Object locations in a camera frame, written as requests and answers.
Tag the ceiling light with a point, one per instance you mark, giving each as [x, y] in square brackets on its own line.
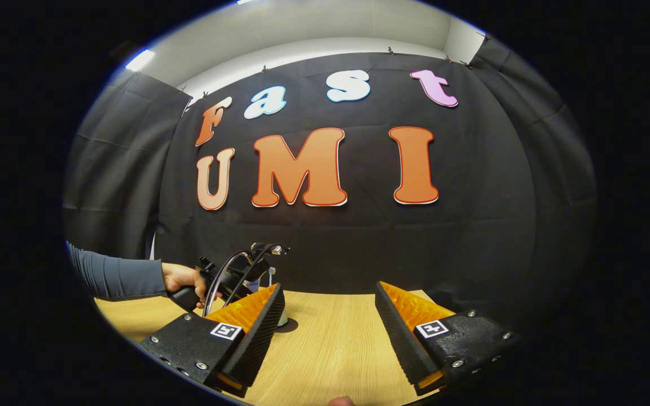
[140, 60]

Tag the wooden desktop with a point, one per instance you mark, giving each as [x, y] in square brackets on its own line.
[330, 349]

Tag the black backdrop cloth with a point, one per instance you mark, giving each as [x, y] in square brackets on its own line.
[359, 242]

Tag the dark brown round coaster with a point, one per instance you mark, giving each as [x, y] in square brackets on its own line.
[292, 325]

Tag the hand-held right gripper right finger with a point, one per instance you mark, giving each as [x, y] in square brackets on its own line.
[401, 344]

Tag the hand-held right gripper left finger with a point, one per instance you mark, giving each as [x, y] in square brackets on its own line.
[257, 344]

